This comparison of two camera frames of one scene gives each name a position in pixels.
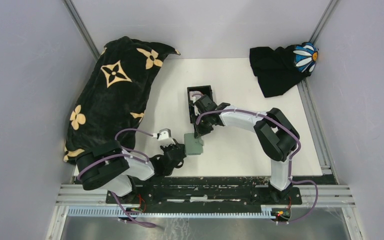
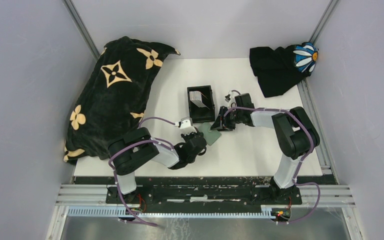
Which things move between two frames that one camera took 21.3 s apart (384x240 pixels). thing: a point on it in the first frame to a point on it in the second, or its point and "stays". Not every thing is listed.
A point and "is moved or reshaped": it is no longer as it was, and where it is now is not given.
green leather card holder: (193, 146) is moved or reshaped
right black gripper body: (204, 119) to (237, 117)
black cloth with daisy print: (278, 71) stays
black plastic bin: (194, 93) stays
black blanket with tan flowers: (113, 98) stays
